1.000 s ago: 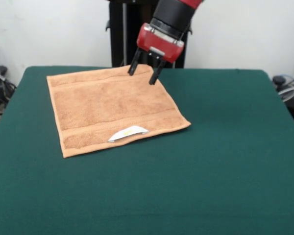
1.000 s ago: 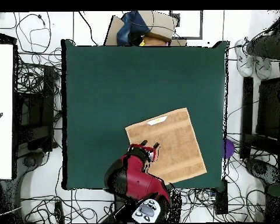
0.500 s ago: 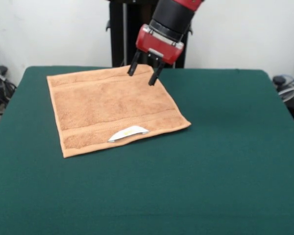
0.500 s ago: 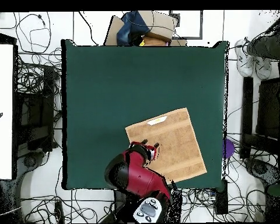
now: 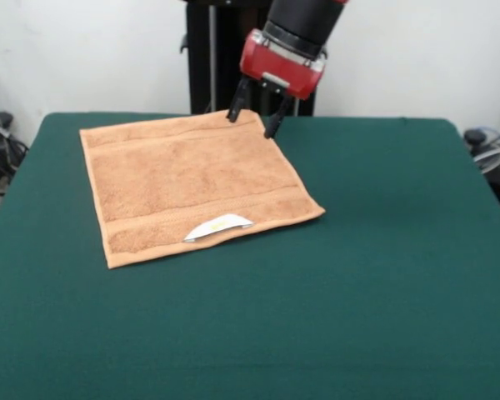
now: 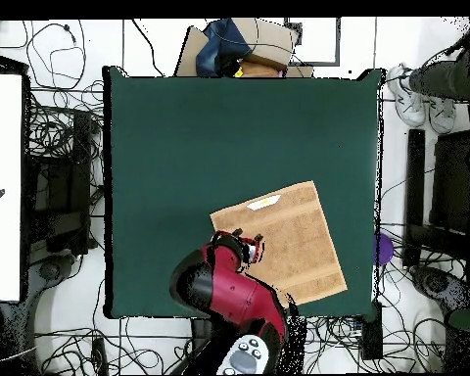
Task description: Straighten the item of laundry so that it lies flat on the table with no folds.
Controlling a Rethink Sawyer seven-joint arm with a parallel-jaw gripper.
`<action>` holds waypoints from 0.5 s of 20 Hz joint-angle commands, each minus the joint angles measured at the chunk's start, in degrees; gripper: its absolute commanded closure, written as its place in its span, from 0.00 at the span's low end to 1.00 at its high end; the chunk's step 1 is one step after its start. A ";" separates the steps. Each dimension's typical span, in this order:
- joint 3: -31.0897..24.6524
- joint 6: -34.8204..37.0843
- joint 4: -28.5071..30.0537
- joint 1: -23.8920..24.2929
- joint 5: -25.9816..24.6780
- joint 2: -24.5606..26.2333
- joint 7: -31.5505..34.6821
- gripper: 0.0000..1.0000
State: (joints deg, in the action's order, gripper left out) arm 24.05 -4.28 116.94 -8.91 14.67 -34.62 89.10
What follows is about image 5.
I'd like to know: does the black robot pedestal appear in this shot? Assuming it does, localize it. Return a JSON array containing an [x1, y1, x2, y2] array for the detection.
[[179, 0, 330, 117]]

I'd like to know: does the dark green table cloth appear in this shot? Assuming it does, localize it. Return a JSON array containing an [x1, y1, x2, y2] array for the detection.
[[0, 111, 500, 400]]

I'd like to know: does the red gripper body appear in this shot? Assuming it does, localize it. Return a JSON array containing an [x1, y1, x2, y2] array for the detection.
[[238, 28, 327, 101]]

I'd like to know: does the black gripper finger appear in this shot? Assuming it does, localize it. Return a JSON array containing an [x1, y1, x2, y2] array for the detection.
[[263, 94, 293, 140], [226, 77, 250, 124]]

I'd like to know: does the tan terry towel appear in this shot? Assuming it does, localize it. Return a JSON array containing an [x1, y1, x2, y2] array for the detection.
[[78, 108, 327, 270]]

